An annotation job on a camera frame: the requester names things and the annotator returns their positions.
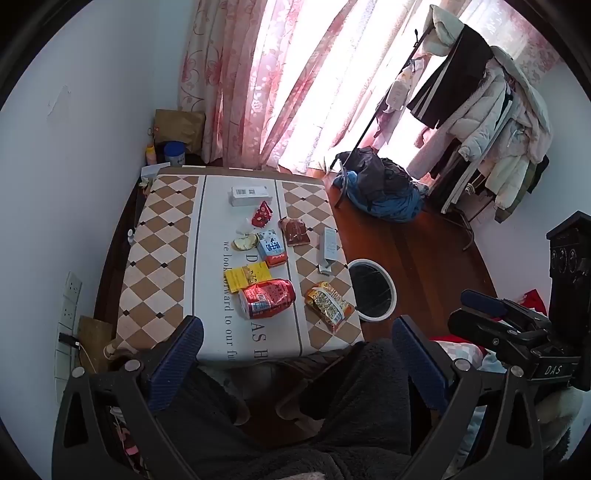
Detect black clothes rack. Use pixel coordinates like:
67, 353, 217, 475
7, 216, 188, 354
333, 28, 476, 252

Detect black white striped jacket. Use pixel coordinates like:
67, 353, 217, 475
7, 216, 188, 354
406, 23, 496, 131

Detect pink floral curtain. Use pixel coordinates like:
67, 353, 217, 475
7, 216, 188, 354
178, 0, 437, 175

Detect white puffer coat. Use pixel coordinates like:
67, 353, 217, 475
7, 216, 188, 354
409, 4, 552, 224

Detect yellow noodle packet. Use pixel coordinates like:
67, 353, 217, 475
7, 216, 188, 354
303, 281, 356, 334

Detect white cardboard box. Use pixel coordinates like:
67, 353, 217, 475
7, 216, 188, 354
229, 185, 272, 208

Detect blue white milk carton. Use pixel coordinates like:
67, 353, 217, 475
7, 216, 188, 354
255, 231, 288, 268

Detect white wall sockets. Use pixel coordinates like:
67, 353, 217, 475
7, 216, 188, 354
54, 271, 83, 380

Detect checkered tablecloth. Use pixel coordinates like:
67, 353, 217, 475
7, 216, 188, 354
115, 166, 366, 366

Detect grey cardboard box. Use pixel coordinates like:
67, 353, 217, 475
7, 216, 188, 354
317, 226, 339, 276

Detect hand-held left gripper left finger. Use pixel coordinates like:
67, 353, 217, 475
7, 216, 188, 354
52, 315, 206, 480

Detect white round trash bin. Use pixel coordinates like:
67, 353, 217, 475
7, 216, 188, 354
346, 258, 398, 322

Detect crushed red can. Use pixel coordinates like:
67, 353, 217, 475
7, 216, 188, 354
238, 278, 296, 320

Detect red snack packet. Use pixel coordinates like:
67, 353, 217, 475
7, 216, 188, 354
250, 200, 274, 228

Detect brown cardboard piece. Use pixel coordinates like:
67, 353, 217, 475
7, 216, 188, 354
76, 316, 114, 376

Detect brown paper bag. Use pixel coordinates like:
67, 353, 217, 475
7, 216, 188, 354
154, 109, 206, 163

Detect black backpack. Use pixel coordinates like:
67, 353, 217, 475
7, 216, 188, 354
336, 147, 414, 201

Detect person's dark fleece pants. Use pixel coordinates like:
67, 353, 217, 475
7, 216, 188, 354
175, 339, 432, 480

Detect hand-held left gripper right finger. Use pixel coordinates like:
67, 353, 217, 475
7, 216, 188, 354
392, 315, 542, 480

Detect white flat box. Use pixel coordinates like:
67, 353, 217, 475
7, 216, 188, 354
140, 162, 172, 180

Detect red cloth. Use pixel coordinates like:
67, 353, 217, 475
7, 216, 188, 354
521, 288, 551, 317

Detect blue lid tin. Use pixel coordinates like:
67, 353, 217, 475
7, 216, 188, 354
164, 141, 187, 167

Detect brown snack packet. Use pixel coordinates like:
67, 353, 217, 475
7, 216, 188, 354
278, 217, 311, 247

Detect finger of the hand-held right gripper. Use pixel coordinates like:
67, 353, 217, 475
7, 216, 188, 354
461, 289, 551, 330
448, 308, 536, 358

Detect pink child garment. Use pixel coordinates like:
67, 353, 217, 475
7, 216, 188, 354
375, 55, 428, 116

